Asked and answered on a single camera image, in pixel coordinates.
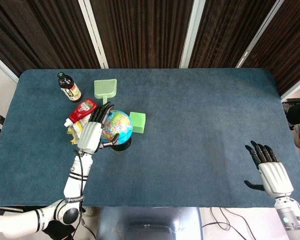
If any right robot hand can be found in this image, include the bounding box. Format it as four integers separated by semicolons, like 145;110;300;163
243;140;295;200

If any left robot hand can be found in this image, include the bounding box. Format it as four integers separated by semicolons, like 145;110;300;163
77;102;120;155

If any small desk globe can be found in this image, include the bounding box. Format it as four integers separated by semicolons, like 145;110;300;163
100;109;134;152

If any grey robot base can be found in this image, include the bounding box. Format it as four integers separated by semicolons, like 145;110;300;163
96;206;204;240

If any yellow white snack bag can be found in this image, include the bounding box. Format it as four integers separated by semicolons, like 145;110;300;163
66;119;91;146

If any red ketchup bottle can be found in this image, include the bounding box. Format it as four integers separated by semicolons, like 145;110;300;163
63;98;99;128

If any green plastic dustpan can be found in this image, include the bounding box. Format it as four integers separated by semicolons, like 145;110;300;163
93;78;118;106

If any green cube block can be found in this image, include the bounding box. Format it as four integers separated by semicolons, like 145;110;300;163
128;111;147;134

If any dark glass sauce bottle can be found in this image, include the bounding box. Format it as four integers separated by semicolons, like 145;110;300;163
57;71;83;103

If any blue table cloth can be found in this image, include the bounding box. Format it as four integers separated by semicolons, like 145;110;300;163
0;68;300;208

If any black camera equipment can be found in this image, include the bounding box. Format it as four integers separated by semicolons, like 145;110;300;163
281;98;300;158

